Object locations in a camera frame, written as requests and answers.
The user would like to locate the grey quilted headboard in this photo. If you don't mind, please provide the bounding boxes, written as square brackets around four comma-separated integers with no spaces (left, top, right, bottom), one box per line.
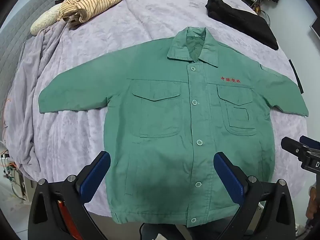
[0,0,65,85]

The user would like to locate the electronics board with wires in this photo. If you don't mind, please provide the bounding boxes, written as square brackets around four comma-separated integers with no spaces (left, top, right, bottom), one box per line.
[0,150,19,182]

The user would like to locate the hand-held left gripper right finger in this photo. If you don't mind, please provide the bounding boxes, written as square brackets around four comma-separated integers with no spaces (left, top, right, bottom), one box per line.
[213,151,297,240]

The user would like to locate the green work jacket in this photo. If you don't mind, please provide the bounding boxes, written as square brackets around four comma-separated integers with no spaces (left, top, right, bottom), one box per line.
[38,26,309,228]

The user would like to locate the black strap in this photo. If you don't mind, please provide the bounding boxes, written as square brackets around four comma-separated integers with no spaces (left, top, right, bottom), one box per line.
[288,59,304,93]

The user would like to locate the dark monitor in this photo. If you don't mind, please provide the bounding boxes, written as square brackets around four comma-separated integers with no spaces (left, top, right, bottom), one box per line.
[309,17,320,42]

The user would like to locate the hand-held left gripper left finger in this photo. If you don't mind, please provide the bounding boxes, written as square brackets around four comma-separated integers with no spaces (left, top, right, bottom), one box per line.
[28,151,112,240]

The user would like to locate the person's right hand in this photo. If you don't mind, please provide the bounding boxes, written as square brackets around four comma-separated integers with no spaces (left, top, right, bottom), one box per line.
[306,183,320,221]

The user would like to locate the black folded cloth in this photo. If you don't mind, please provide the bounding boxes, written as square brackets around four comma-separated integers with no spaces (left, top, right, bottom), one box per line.
[205,0,279,51]

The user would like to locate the person's blue jeans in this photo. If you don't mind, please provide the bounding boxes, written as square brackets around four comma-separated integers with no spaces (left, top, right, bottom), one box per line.
[140,216,225,240]

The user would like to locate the cream knit garment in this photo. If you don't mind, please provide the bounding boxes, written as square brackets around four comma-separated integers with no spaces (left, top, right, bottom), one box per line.
[30,4,67,36]

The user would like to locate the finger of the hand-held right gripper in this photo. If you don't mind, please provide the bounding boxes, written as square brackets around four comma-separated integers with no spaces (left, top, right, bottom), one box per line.
[281,137,312,161]
[299,135,320,151]

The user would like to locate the lavender fleece blanket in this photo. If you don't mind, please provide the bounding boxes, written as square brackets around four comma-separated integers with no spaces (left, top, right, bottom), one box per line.
[2,0,310,218]

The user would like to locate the cream striped garment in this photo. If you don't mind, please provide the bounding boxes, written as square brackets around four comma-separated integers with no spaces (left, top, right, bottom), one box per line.
[59,0,123,24]

